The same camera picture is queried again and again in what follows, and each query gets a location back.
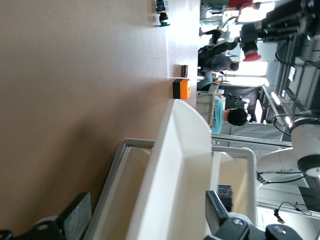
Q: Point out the white plastic drawer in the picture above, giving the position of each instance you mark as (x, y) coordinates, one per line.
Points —
(175, 175)

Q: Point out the small electronic component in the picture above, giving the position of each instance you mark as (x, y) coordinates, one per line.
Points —
(225, 193)

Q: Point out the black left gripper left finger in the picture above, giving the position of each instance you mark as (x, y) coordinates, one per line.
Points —
(72, 215)

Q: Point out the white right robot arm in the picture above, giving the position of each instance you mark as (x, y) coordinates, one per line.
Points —
(307, 140)

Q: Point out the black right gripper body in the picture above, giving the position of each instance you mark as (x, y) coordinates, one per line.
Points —
(312, 17)

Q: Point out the dark cylindrical capacitor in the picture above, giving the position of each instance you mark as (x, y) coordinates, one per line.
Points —
(184, 71)

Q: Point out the green push button switch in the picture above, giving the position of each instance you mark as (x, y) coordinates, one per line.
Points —
(163, 17)

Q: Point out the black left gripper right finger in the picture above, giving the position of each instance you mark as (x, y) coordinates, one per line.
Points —
(217, 212)

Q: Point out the person in dark jacket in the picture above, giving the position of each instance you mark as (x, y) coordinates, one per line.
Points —
(217, 63)

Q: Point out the white plastic chair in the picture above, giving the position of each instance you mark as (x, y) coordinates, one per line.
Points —
(205, 107)

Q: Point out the person in teal shirt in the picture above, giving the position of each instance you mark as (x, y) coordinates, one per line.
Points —
(217, 112)

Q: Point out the orange box with black base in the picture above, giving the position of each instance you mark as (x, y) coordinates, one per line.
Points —
(185, 88)

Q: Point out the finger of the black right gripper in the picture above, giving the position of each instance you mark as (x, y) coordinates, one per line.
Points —
(282, 26)

